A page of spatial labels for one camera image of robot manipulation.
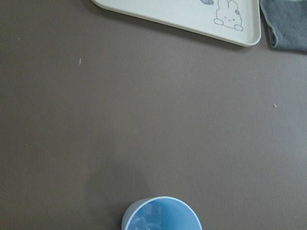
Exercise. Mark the light blue plastic cup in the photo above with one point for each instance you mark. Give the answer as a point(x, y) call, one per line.
point(160, 213)

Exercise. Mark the cream rabbit tray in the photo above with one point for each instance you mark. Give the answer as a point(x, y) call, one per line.
point(233, 21)

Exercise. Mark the grey folded cloth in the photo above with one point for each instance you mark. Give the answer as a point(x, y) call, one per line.
point(287, 23)

